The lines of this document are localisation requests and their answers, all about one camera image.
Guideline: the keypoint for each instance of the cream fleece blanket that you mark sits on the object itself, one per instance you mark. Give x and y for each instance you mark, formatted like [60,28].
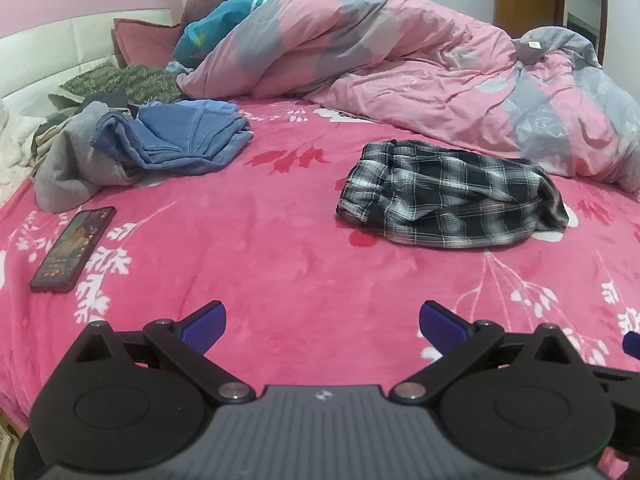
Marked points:
[17,160]

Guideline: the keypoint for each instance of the blue denim garment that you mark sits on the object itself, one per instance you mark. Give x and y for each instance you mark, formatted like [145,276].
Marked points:
[190,135]

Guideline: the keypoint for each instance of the pink grey duvet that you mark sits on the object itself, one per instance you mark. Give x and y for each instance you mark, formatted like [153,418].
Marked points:
[400,60]

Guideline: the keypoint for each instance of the green patterned pillow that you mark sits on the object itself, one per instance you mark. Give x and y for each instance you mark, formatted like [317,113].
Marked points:
[135,82]

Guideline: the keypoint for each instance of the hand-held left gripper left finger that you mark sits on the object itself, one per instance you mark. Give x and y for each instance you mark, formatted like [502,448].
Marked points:
[205,327]

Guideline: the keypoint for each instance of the pink floral blanket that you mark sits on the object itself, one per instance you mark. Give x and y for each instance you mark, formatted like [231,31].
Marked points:
[275,260]

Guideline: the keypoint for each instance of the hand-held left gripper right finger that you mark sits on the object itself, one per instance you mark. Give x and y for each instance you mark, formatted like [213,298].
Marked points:
[440,325]

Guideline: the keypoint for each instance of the beige folded cloth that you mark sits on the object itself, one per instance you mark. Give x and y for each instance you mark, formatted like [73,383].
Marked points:
[47,140]

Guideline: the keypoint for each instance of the dark grey cloth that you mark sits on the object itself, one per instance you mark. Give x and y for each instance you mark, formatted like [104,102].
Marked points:
[115,100]

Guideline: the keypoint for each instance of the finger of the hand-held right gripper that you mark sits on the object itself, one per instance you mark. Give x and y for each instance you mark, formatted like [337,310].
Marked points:
[631,343]

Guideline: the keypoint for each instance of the pink white headboard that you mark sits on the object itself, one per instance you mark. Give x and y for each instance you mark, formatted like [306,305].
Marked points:
[50,50]

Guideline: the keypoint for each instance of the teal cloth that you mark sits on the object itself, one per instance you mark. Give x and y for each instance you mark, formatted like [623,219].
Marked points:
[210,35]

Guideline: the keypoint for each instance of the grey fleece garment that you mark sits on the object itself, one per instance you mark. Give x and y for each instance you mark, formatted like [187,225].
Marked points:
[65,170]

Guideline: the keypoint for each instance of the black smartphone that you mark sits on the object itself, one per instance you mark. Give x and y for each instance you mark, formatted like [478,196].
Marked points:
[70,250]

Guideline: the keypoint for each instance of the pink pillow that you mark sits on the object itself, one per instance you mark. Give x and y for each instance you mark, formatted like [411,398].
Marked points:
[145,42]

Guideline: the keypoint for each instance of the black white plaid pants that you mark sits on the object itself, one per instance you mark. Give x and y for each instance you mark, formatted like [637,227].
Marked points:
[450,195]

